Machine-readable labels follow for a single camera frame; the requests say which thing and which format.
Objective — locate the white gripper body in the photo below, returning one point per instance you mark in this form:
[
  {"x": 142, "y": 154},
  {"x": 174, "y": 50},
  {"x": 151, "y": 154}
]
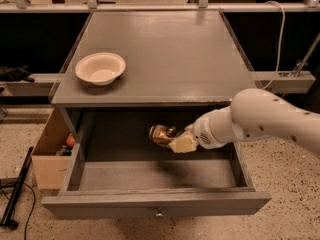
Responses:
[{"x": 202, "y": 133}]

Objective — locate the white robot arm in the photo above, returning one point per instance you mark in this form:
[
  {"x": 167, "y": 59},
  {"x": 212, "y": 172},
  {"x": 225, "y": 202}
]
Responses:
[{"x": 253, "y": 114}]

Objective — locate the open grey top drawer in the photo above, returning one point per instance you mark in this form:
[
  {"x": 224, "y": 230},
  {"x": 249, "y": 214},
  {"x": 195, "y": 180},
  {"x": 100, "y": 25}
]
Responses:
[{"x": 117, "y": 172}]

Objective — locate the metal drawer knob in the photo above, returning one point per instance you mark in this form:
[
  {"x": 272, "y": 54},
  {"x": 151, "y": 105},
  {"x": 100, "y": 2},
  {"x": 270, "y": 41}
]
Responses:
[{"x": 159, "y": 213}]

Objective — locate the grey wooden cabinet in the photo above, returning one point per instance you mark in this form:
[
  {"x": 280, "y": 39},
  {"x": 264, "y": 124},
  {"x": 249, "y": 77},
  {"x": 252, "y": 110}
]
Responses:
[{"x": 179, "y": 65}]

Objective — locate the white paper bowl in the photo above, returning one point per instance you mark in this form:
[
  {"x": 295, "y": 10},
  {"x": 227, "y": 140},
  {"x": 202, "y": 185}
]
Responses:
[{"x": 100, "y": 69}]

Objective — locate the orange ball in box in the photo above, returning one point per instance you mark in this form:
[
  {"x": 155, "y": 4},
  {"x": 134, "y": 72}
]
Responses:
[{"x": 70, "y": 141}]

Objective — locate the cardboard box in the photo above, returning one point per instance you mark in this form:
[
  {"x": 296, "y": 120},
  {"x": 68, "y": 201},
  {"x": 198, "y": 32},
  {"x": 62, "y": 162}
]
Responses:
[{"x": 51, "y": 156}]

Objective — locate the black stand bar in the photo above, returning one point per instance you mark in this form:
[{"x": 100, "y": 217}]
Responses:
[{"x": 16, "y": 185}]

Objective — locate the grey metal rail frame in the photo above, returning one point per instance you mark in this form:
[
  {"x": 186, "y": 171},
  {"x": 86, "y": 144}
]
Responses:
[{"x": 228, "y": 6}]

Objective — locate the black bag on rail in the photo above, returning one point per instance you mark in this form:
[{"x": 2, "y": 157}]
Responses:
[{"x": 11, "y": 74}]

